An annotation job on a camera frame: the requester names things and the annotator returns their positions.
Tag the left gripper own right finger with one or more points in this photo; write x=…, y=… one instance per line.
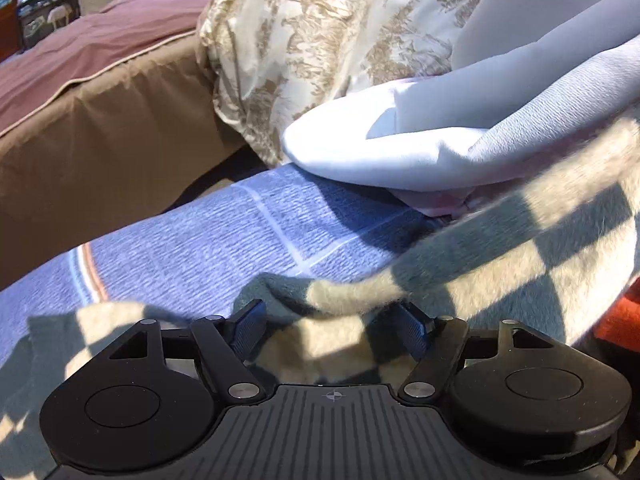
x=436, y=344

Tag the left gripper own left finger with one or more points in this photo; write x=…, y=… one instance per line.
x=224, y=344

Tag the green cream checkered sweater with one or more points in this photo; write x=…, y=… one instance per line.
x=116, y=391

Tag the blue plaid bed sheet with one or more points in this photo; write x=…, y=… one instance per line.
x=194, y=260

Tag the orange red garment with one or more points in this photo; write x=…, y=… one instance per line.
x=621, y=324

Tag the brown pink bed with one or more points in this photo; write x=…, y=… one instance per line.
x=106, y=122

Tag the white grey pillow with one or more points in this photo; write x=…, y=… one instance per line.
x=529, y=79

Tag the floral cream duvet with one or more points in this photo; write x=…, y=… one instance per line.
x=273, y=60

